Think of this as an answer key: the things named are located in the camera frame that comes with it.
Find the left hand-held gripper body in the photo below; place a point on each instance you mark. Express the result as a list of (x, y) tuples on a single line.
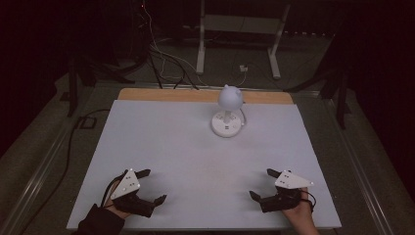
[(128, 186)]

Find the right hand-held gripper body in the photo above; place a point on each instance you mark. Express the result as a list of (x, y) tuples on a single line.
[(292, 181)]

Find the person's left hand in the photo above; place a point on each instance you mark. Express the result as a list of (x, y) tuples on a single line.
[(114, 209)]

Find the person's right hand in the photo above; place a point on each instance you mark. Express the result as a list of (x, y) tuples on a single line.
[(301, 213)]

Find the white table mat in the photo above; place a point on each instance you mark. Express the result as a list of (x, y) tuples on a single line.
[(195, 163)]

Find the white eared desk lamp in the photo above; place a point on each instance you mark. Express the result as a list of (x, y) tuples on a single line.
[(228, 125)]

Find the black tripod stand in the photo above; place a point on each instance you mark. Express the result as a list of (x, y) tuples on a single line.
[(73, 88), (341, 98)]

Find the white plug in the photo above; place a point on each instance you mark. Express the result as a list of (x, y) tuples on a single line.
[(243, 68)]

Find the white metal stand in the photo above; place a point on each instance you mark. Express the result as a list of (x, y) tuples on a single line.
[(274, 49)]

